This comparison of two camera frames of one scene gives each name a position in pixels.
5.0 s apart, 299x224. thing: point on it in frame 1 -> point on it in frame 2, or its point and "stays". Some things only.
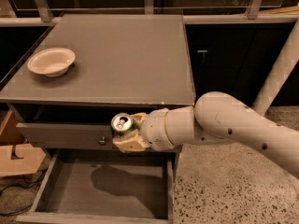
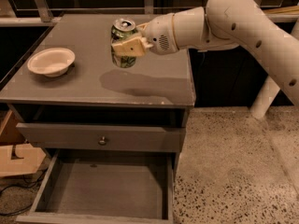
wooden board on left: (10, 134) stays
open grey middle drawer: (105, 187) stays
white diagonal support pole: (283, 67) stays
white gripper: (154, 129) -> (159, 32)
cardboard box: (28, 161) stays
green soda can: (122, 123) -> (122, 30)
